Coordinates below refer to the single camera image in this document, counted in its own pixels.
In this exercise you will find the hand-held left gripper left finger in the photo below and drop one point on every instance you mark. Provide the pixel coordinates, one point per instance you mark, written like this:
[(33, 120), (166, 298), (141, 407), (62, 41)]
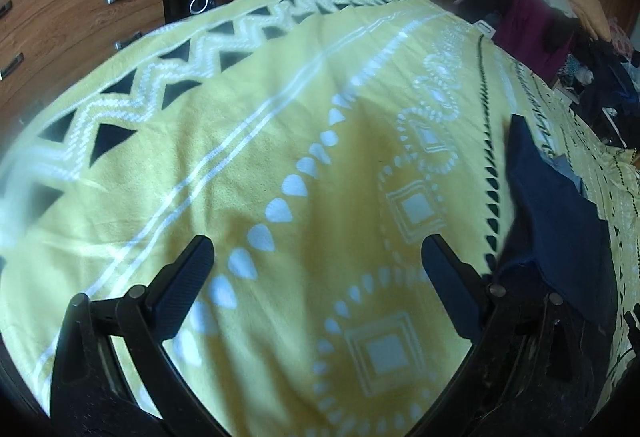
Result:
[(182, 287)]

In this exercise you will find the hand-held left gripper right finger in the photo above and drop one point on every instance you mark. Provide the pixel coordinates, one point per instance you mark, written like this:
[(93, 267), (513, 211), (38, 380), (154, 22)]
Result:
[(450, 287)]

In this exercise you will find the navy shorts with grey band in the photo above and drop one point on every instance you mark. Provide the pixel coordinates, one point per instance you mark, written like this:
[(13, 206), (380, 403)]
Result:
[(550, 227)]

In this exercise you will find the yellow patterned bed sheet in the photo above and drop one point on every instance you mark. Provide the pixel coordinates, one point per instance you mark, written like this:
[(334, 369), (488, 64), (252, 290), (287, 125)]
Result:
[(250, 142)]

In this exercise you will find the maroon cloth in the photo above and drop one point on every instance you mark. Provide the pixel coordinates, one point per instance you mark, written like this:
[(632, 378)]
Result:
[(527, 32)]

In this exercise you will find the black cloth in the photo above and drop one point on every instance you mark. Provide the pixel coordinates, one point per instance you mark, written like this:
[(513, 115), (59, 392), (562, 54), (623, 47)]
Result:
[(562, 32)]

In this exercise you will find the pink floral cloth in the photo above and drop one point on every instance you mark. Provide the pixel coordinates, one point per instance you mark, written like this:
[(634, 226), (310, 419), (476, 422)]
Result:
[(619, 37)]

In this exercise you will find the wooden dresser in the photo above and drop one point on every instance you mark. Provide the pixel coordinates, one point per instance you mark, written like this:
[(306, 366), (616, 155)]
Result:
[(60, 2)]

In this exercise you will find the orange folded blanket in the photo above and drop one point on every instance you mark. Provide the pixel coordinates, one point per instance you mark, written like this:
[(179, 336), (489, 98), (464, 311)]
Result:
[(585, 7)]

